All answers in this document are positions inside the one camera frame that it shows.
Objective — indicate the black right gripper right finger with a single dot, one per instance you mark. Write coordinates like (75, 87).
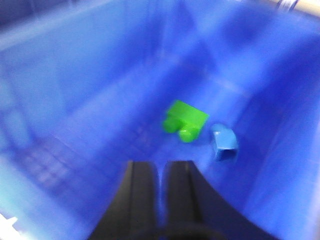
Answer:
(196, 211)

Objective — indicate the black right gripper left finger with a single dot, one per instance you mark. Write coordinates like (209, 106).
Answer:
(132, 211)

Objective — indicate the light blue toy block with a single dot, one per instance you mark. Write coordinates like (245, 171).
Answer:
(225, 143)

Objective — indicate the green toy block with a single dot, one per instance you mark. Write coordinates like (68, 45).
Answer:
(185, 120)

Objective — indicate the large blue bin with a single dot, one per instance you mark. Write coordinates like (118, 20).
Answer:
(85, 87)

